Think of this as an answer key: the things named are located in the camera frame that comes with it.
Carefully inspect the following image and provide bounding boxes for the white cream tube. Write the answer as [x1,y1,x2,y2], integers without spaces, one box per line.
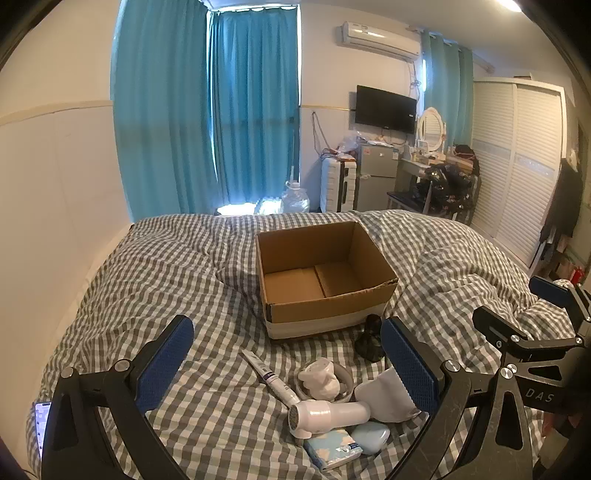
[241,349,301,409]

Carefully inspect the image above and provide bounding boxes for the white plush toy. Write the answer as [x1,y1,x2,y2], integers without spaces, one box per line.
[298,360,338,400]

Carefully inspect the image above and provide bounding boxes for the white cloth pouch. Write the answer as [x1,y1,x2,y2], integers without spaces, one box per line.
[355,368,422,423]

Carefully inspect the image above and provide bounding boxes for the wide blue curtain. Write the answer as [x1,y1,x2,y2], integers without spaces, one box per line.
[113,0,218,222]

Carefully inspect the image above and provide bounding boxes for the white suitcase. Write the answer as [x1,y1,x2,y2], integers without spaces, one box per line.
[320,157,360,213]

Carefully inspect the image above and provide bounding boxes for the pile of black clothes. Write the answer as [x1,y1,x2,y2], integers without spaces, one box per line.
[416,164,481,217]

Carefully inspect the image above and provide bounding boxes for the light blue plastic case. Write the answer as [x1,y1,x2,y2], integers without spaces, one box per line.
[352,421,391,455]

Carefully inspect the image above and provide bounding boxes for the grey mini fridge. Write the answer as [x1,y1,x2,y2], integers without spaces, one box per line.
[355,142,402,213]

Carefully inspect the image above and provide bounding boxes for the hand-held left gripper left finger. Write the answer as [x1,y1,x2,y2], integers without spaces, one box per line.
[41,315,195,480]

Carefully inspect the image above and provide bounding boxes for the white handheld hair dryer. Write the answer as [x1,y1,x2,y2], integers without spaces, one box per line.
[287,398,372,440]

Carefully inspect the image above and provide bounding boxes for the dark stool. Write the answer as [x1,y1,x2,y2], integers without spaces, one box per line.
[385,189,430,214]

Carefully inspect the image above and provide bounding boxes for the black rounded object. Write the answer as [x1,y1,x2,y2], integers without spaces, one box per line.
[355,314,386,363]

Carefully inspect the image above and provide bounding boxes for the black wall television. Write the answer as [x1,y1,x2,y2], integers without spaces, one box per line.
[355,84,417,136]

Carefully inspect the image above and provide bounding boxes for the narrow blue curtain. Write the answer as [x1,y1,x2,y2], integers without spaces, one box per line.
[422,30,476,148]

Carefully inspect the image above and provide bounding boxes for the smartphone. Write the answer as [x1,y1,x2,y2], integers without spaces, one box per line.
[34,401,51,462]

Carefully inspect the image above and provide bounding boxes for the white dressing desk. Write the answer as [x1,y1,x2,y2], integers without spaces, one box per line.
[392,157,444,199]

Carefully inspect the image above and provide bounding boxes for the white air conditioner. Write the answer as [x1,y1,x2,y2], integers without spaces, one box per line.
[336,21,422,63]

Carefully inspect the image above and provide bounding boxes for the white louvred wardrobe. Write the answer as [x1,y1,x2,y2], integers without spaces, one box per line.
[468,78,566,266]

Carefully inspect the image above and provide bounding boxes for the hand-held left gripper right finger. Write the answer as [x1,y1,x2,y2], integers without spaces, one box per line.
[379,316,542,480]

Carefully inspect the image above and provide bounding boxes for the clear plastic bag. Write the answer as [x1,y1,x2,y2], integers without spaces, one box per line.
[337,131,365,155]

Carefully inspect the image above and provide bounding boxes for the clear water jug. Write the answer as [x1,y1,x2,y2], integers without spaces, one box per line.
[280,181,311,214]

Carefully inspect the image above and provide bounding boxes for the brown cardboard box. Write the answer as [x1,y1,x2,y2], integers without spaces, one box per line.
[255,221,399,341]

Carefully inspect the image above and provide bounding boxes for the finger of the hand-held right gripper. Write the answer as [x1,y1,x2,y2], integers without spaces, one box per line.
[529,276,591,324]
[472,305,588,408]

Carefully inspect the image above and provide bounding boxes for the white oval mirror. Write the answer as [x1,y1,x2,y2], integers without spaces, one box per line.
[417,107,448,153]

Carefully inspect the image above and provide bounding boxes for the hanging dark clothes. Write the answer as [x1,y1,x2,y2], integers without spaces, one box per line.
[538,157,585,245]

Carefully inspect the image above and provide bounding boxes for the blue tissue packet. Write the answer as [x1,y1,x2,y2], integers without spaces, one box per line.
[303,427,363,472]

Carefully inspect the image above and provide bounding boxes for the grey checked blanket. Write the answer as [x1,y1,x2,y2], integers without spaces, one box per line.
[25,209,578,480]

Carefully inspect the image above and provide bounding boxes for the blue window curtain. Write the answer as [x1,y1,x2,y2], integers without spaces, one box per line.
[210,9,301,215]

